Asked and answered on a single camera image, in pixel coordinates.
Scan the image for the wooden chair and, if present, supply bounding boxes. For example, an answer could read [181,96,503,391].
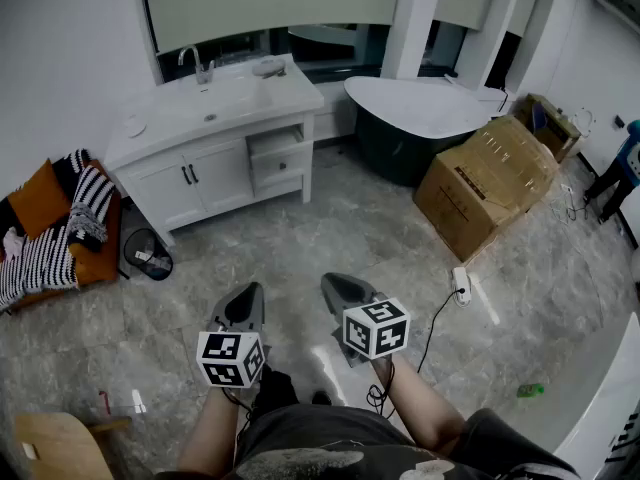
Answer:
[14,411,134,480]

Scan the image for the large cardboard box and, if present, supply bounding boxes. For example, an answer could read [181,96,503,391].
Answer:
[412,114,560,263]

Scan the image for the narrow white cabinet door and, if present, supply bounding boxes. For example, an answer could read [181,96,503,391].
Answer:
[182,137,255,214]

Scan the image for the white power strip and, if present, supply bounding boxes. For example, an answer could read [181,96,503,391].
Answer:
[451,266,473,308]

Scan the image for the white curved tub rim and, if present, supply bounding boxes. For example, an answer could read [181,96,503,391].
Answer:
[552,312,640,480]

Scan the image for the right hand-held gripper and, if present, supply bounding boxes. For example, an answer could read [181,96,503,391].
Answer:
[319,271,412,369]

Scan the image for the person's black trousers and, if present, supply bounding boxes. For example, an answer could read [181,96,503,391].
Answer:
[249,365,301,422]

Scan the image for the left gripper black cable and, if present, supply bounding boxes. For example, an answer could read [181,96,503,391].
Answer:
[222,386,254,434]

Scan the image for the black white striped blanket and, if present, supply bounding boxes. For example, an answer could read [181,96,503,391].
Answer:
[0,225,80,312]

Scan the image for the striped fringed throw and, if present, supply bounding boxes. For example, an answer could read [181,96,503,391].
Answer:
[52,148,117,254]

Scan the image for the black power cable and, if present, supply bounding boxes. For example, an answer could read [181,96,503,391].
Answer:
[416,287,469,375]

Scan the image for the black wire wastebasket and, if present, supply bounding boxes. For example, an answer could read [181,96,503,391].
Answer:
[122,227,175,282]

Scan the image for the dark window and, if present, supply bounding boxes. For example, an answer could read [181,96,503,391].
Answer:
[157,22,391,74]

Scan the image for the white oval soap dish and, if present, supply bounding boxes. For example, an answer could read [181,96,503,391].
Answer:
[251,55,288,79]

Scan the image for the open yellow carton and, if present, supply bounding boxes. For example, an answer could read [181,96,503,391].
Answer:
[513,92,582,163]

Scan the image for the orange cushion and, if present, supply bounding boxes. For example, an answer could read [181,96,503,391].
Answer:
[7,159,72,240]

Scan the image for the white vanity cabinet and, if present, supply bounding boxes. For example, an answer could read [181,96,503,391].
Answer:
[107,112,316,247]

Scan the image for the round white lid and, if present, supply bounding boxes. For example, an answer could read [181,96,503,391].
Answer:
[122,112,148,139]

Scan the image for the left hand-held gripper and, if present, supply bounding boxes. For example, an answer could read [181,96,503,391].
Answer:
[195,281,272,389]

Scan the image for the person's dark printed shirt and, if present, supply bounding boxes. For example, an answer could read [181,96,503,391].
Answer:
[154,402,584,480]

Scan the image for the person's right forearm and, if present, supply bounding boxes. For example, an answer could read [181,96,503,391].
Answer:
[372,355,466,457]

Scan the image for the dark freestanding bathtub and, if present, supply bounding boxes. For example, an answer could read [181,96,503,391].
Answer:
[343,75,506,188]

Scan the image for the orange armchair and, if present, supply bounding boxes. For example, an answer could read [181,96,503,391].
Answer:
[0,157,124,314]

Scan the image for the wide white cabinet door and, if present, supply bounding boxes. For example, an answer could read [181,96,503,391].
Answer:
[127,155,206,232]

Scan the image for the white pink crumpled cloth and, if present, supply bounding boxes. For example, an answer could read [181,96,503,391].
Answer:
[2,226,27,260]

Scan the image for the person's left forearm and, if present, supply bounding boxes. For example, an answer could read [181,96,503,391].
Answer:
[177,385,241,477]

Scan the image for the chrome faucet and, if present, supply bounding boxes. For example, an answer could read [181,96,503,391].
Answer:
[177,44,216,86]

